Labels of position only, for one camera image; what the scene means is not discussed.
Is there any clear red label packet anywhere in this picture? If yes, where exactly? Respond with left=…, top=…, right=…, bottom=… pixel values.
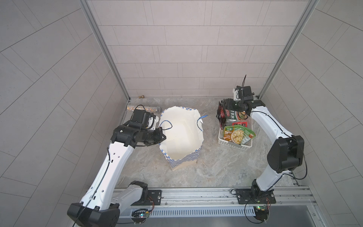
left=226, top=110, right=252, bottom=128

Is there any blue checkered paper bag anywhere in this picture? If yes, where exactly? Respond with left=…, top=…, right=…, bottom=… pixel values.
left=159, top=106, right=204, bottom=171

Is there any black red condiment packet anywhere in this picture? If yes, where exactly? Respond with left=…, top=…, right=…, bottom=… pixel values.
left=216, top=102, right=227, bottom=130

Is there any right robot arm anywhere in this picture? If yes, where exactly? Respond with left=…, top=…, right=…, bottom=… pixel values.
left=222, top=98, right=304, bottom=201

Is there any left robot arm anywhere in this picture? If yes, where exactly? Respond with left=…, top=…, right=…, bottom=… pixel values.
left=67, top=108, right=166, bottom=227

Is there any green food packet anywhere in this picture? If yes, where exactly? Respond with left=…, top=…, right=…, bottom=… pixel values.
left=223, top=125, right=256, bottom=145

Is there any white plastic basket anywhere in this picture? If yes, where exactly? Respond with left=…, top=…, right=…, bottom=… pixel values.
left=218, top=125, right=256, bottom=150

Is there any left circuit board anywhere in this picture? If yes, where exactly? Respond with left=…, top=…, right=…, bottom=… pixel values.
left=131, top=209, right=152, bottom=221

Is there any circuit board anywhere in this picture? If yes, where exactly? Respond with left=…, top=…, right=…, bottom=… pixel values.
left=254, top=205, right=269, bottom=223
left=131, top=209, right=152, bottom=221

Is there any right circuit board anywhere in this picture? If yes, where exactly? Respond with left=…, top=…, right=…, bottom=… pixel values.
left=254, top=205, right=269, bottom=223

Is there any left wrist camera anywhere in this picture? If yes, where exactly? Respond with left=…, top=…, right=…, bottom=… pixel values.
left=146, top=113, right=159, bottom=130

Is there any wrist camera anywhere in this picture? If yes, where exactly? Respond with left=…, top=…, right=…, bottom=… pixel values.
left=146, top=113, right=159, bottom=130
left=233, top=86, right=254, bottom=101

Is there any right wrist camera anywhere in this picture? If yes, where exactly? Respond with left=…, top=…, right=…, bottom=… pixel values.
left=233, top=86, right=254, bottom=101

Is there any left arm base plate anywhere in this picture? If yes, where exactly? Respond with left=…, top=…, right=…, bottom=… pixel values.
left=131, top=190, right=162, bottom=206

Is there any aluminium mounting rail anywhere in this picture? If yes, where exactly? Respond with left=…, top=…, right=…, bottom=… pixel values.
left=79, top=186, right=317, bottom=210

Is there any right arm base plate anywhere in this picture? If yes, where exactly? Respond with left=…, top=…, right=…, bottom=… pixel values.
left=233, top=188, right=276, bottom=204

